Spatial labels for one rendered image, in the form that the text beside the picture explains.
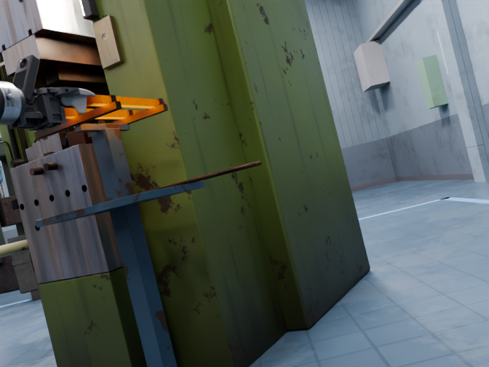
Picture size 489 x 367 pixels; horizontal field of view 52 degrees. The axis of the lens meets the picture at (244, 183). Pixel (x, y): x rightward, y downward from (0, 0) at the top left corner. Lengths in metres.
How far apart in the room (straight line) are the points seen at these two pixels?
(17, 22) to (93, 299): 1.06
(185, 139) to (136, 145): 0.19
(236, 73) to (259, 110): 0.18
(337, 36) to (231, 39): 8.74
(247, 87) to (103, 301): 1.01
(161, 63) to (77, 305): 0.91
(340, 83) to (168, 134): 8.98
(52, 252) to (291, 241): 0.94
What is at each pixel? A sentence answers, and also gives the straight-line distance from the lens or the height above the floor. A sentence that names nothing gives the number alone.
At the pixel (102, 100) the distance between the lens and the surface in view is 1.38.
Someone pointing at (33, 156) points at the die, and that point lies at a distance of 2.08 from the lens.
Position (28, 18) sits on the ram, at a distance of 2.09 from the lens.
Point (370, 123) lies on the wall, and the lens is 10.65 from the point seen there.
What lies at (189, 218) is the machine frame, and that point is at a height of 0.58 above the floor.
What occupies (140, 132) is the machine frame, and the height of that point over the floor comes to 0.92.
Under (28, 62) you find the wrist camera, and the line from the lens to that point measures 1.24.
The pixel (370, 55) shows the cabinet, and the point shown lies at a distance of 9.72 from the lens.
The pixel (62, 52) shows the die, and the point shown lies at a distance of 2.11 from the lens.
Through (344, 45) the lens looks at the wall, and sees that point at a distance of 10.84.
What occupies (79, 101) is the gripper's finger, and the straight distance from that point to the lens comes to 1.26.
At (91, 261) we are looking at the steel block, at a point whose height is 0.52.
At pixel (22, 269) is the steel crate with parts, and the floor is 0.35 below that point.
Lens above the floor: 0.65
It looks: level
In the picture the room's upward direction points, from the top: 14 degrees counter-clockwise
